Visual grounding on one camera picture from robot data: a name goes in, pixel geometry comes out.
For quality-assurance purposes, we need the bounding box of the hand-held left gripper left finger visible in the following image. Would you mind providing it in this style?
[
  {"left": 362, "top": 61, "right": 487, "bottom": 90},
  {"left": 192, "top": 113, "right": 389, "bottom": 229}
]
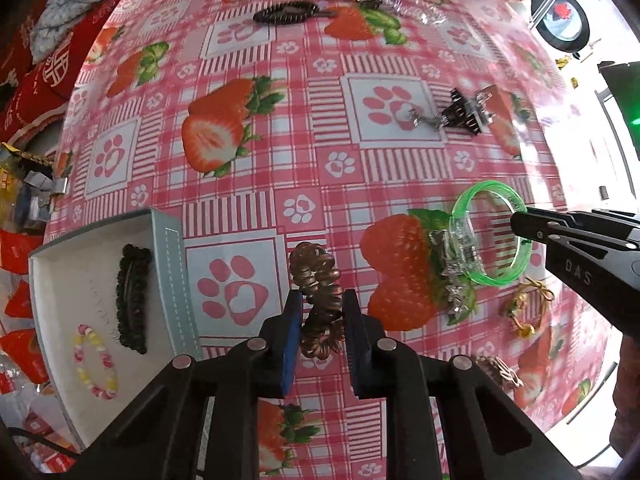
[{"left": 70, "top": 290, "right": 306, "bottom": 480}]

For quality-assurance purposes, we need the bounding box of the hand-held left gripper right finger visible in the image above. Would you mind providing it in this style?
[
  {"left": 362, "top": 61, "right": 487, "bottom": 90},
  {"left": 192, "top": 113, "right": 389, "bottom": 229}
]
[{"left": 341, "top": 291, "right": 583, "bottom": 480}]

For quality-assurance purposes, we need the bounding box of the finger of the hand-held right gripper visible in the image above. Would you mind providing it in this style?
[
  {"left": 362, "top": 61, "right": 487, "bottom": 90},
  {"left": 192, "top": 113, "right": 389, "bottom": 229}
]
[{"left": 510, "top": 207, "right": 640, "bottom": 251}]

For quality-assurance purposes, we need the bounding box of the green translucent bangle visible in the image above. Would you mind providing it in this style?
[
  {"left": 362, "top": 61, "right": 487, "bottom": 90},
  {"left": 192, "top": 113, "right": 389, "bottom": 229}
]
[{"left": 447, "top": 181, "right": 533, "bottom": 287}]

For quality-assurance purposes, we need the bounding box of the brown spiral hair tie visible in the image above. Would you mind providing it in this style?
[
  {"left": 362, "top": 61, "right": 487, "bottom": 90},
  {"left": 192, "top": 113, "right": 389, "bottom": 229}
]
[{"left": 289, "top": 241, "right": 346, "bottom": 361}]

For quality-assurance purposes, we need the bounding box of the yellow flower bracelet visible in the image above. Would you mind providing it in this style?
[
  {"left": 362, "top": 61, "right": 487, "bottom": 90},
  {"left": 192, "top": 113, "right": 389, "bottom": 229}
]
[{"left": 504, "top": 279, "right": 556, "bottom": 340}]

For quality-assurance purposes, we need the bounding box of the silver rhinestone bracelet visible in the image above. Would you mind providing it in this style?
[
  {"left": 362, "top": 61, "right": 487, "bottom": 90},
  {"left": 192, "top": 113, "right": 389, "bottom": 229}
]
[{"left": 431, "top": 230, "right": 478, "bottom": 317}]

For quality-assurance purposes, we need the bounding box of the black claw hair clip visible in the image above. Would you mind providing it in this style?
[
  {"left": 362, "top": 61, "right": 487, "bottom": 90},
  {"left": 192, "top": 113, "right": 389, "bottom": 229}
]
[{"left": 442, "top": 87, "right": 496, "bottom": 136}]

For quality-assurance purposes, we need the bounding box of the beige bunny hair clip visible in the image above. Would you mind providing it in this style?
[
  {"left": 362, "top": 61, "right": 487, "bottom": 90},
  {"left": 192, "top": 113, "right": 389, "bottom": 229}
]
[{"left": 472, "top": 352, "right": 525, "bottom": 391}]

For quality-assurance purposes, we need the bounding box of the white jewelry box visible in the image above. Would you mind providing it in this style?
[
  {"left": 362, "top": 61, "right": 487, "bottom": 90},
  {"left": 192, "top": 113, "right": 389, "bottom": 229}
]
[{"left": 27, "top": 207, "right": 203, "bottom": 448}]

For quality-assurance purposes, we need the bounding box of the person's right hand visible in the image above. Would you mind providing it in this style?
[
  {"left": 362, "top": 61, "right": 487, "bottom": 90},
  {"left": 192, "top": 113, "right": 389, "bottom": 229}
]
[{"left": 612, "top": 332, "right": 640, "bottom": 466}]

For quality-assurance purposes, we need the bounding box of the small silver hair clip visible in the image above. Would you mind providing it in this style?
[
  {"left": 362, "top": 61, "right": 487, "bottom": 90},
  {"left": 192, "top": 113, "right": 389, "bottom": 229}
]
[{"left": 404, "top": 107, "right": 451, "bottom": 131}]

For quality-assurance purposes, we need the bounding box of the black beaded hair clip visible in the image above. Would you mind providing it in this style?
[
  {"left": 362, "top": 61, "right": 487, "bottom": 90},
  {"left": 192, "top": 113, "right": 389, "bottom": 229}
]
[
  {"left": 115, "top": 244, "right": 153, "bottom": 356},
  {"left": 252, "top": 1, "right": 341, "bottom": 25}
]

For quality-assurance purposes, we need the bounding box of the pink strawberry tablecloth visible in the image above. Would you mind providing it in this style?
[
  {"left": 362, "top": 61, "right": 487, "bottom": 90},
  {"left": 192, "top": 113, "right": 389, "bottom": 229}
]
[{"left": 42, "top": 0, "right": 613, "bottom": 478}]

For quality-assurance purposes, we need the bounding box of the pile of red snack packets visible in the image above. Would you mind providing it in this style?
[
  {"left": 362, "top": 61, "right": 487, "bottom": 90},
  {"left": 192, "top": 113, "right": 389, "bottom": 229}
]
[{"left": 0, "top": 230, "right": 56, "bottom": 461}]

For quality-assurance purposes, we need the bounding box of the silver foil wrapper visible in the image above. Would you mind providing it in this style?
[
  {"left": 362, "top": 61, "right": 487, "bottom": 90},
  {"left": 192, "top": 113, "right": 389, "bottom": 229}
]
[{"left": 22, "top": 170, "right": 68, "bottom": 211}]

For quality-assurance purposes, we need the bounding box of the red pillow with white lettering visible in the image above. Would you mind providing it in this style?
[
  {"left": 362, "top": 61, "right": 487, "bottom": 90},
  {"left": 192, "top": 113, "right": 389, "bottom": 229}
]
[{"left": 0, "top": 67, "right": 73, "bottom": 143}]

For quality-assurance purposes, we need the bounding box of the red pillow with white emblem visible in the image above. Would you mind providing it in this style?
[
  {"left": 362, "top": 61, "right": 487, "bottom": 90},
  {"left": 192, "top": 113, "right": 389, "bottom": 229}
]
[{"left": 27, "top": 0, "right": 133, "bottom": 103}]

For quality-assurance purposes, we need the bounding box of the grey knitted blanket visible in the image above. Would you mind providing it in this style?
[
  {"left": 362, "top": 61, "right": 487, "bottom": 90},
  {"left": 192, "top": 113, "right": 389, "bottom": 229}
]
[{"left": 30, "top": 0, "right": 133, "bottom": 63}]

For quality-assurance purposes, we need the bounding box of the round black wall mirror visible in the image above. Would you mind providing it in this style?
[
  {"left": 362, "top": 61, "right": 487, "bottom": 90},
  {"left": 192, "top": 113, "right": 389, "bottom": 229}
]
[{"left": 529, "top": 0, "right": 591, "bottom": 53}]

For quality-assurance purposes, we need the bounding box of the pastel beaded bracelet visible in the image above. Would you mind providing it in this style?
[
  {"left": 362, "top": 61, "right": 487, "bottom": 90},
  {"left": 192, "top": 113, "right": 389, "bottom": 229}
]
[{"left": 73, "top": 324, "right": 119, "bottom": 401}]

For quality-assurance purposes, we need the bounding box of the clear plastic bracelet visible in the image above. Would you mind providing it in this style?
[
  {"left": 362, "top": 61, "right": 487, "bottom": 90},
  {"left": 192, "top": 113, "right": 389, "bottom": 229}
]
[{"left": 377, "top": 0, "right": 448, "bottom": 26}]

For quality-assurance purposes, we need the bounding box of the black cable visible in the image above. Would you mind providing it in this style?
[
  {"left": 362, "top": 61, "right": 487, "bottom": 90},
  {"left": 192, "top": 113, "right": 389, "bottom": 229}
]
[{"left": 10, "top": 427, "right": 81, "bottom": 456}]

